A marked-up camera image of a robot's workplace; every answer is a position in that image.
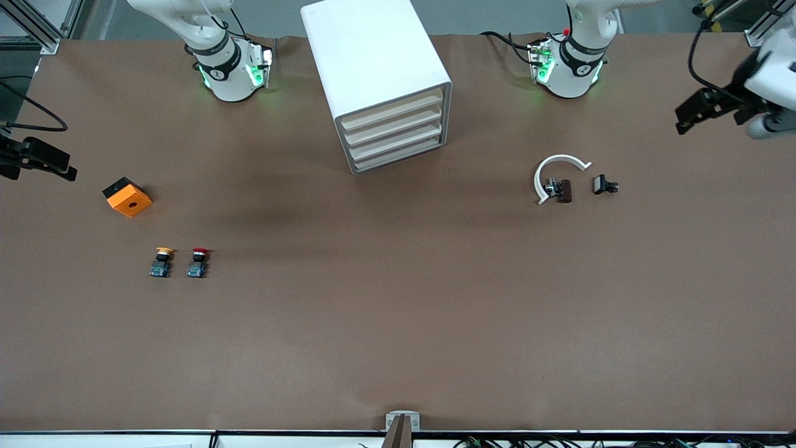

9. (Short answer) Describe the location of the black yellow clamp fixture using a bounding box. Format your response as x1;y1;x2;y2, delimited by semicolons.
692;0;736;26

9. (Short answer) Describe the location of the aluminium frame profile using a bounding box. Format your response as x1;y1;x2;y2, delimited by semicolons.
0;0;85;55
715;0;796;49

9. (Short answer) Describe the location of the grey metal table bracket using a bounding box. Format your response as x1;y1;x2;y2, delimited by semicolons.
381;411;421;448

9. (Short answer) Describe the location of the black base cable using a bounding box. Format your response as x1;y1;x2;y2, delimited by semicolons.
480;30;537;65

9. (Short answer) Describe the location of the red push button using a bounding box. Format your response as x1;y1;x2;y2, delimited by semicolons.
187;247;211;279

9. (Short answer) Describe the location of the yellow push button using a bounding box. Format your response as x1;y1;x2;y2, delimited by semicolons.
149;247;175;279

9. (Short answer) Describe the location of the white curved ring part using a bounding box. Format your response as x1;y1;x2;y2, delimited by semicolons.
534;154;592;206

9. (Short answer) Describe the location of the orange button box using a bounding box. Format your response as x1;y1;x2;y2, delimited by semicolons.
102;177;153;218

